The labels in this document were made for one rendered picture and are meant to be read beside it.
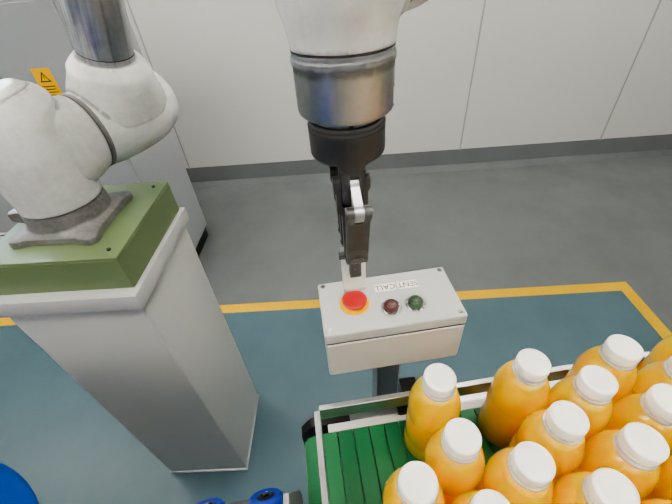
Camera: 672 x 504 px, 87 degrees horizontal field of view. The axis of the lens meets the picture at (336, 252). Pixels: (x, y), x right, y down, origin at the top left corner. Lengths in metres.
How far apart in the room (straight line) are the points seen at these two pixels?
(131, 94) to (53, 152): 0.18
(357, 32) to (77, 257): 0.68
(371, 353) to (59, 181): 0.64
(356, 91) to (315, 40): 0.05
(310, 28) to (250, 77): 2.64
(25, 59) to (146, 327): 1.31
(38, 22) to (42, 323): 1.19
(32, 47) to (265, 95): 1.52
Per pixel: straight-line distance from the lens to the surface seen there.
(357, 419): 0.65
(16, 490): 0.58
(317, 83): 0.31
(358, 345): 0.51
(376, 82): 0.32
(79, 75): 0.88
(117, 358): 1.04
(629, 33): 3.49
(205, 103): 3.08
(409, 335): 0.52
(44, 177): 0.83
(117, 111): 0.87
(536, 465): 0.46
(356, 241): 0.38
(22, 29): 1.90
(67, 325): 0.98
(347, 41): 0.30
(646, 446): 0.52
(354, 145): 0.33
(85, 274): 0.85
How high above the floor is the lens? 1.49
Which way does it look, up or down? 41 degrees down
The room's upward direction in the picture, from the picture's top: 5 degrees counter-clockwise
